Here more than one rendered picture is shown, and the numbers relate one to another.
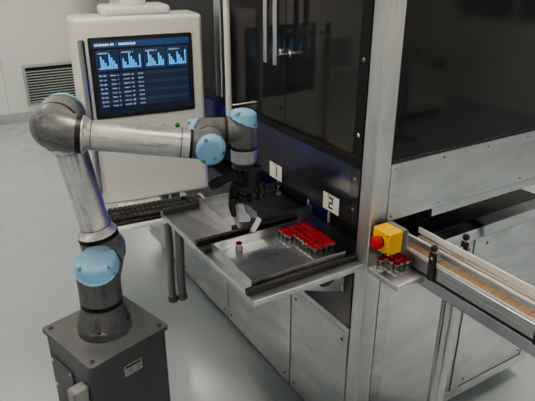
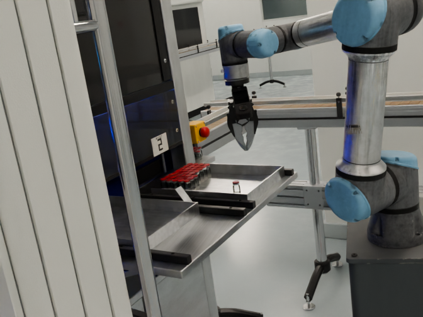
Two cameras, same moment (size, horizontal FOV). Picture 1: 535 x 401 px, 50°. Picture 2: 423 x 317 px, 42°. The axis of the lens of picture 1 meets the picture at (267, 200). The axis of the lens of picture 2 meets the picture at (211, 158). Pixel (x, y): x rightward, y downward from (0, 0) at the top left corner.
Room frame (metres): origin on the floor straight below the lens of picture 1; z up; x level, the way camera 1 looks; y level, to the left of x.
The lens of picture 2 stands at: (2.33, 1.44, 1.43)
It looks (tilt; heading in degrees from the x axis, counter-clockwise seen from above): 15 degrees down; 244
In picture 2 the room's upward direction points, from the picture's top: 8 degrees counter-clockwise
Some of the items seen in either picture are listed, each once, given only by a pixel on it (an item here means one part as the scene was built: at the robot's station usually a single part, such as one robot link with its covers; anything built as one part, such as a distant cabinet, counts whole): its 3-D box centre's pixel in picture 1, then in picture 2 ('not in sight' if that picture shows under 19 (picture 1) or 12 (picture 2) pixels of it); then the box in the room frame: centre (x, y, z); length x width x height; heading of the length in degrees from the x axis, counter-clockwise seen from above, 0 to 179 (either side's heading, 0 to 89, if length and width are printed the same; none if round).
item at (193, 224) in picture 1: (262, 235); (178, 209); (1.76, 0.02, 0.87); 0.70 x 0.48 x 0.02; 31
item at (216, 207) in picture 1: (255, 206); (123, 221); (1.94, 0.05, 0.90); 0.34 x 0.26 x 0.04; 121
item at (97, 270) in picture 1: (98, 275); (392, 177); (1.35, 0.47, 0.96); 0.13 x 0.12 x 0.14; 8
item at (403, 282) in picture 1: (399, 273); (191, 162); (1.51, -0.41, 0.87); 0.14 x 0.13 x 0.02; 121
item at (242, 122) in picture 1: (242, 129); (233, 44); (1.53, 0.07, 1.32); 0.09 x 0.08 x 0.11; 98
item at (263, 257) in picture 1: (277, 251); (218, 182); (1.59, -0.03, 0.90); 0.34 x 0.26 x 0.04; 121
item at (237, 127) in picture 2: (247, 213); (238, 134); (1.54, 0.06, 1.05); 0.06 x 0.03 x 0.09; 61
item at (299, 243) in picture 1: (300, 243); (195, 178); (1.63, -0.11, 0.90); 0.18 x 0.02 x 0.05; 31
